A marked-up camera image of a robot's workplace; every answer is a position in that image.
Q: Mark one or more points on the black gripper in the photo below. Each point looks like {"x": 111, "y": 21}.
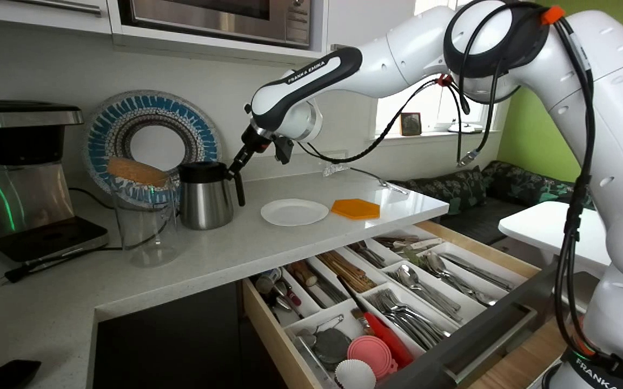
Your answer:
{"x": 256, "y": 140}

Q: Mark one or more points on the steel kettle with black lid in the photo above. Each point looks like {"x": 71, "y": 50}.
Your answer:
{"x": 206, "y": 202}

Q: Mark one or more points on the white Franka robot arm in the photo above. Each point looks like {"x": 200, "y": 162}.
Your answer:
{"x": 615, "y": 143}

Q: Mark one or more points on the white round plate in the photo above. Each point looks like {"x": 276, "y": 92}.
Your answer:
{"x": 294, "y": 212}

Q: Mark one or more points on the orange sponge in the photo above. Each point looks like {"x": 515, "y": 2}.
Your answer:
{"x": 139, "y": 172}

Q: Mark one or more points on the blue white decorative plate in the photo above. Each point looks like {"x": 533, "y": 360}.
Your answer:
{"x": 109, "y": 121}

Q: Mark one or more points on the steel microwave oven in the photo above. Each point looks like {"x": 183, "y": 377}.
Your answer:
{"x": 217, "y": 18}

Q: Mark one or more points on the white cutlery tray with lighter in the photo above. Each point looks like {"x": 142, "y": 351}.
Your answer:
{"x": 304, "y": 319}

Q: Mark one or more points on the grey round trivet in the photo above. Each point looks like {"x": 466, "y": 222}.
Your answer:
{"x": 330, "y": 344}

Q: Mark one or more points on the large steel spoon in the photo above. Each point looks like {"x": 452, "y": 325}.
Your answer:
{"x": 409, "y": 272}

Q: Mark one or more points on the green patterned cushion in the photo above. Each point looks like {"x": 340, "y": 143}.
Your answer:
{"x": 531, "y": 179}
{"x": 445, "y": 188}

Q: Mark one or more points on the red stick lighter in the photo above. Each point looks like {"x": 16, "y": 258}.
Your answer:
{"x": 381, "y": 333}

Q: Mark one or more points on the black steel coffee maker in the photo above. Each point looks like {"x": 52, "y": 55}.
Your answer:
{"x": 16, "y": 143}

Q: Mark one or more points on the steel table fork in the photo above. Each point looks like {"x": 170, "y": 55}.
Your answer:
{"x": 407, "y": 315}

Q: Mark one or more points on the pink round lid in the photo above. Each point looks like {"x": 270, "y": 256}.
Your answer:
{"x": 370, "y": 353}

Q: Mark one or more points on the white round lid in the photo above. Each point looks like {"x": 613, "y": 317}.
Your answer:
{"x": 356, "y": 374}

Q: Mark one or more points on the steel table knife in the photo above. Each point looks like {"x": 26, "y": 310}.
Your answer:
{"x": 479, "y": 272}

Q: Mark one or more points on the white cutlery tray with knives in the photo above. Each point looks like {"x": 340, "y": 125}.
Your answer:
{"x": 502, "y": 284}

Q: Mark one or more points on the wooden drawer with dark front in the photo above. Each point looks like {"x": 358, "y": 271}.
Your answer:
{"x": 486, "y": 330}

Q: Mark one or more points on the white side table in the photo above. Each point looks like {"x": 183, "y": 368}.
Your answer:
{"x": 551, "y": 228}

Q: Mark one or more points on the small picture frame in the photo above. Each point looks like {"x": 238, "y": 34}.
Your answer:
{"x": 409, "y": 123}

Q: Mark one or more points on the white wall cabinet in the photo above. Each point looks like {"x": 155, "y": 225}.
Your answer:
{"x": 38, "y": 11}

